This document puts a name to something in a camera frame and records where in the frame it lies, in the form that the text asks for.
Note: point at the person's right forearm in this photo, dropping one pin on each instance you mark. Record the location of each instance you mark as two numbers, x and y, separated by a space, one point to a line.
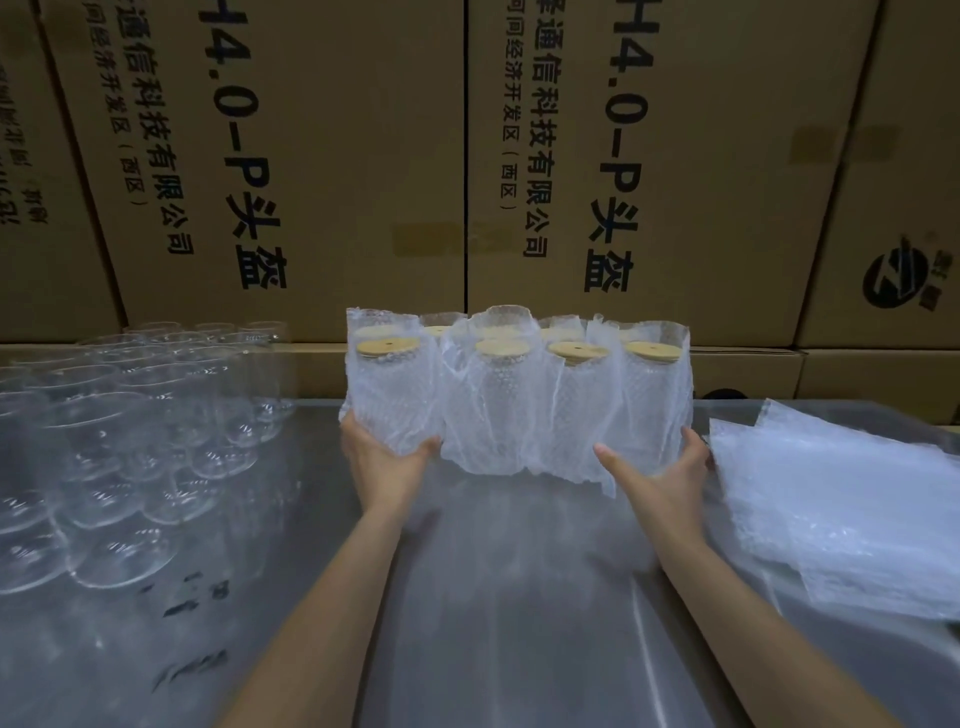
757 637

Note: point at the person's right thumb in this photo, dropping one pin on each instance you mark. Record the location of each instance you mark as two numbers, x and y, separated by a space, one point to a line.
616 462

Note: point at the bubble-wrapped lidded glass jar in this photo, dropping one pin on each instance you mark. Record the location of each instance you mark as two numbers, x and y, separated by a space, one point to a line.
390 390
649 405

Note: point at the person's left hand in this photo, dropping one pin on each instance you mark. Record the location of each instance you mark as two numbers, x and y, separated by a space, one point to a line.
386 480

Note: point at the wall of printed cardboard boxes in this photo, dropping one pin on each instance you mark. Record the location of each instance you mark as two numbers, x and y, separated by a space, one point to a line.
337 150

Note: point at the group of clear glass cups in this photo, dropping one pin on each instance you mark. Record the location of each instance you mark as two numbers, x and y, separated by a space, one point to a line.
112 450

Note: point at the person's right hand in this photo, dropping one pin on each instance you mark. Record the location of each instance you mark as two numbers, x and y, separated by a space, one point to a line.
667 499

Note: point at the person's left thumb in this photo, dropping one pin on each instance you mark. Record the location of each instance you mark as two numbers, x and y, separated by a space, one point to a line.
424 451

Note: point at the pile of bubble wrap bags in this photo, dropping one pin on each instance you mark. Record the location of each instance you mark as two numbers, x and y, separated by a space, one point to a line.
840 502

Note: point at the cluster of bubble-wrapped cups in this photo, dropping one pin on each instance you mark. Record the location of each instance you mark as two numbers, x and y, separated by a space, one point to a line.
510 405

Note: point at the person's left forearm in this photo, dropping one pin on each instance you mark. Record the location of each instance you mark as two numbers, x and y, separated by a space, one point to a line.
330 615

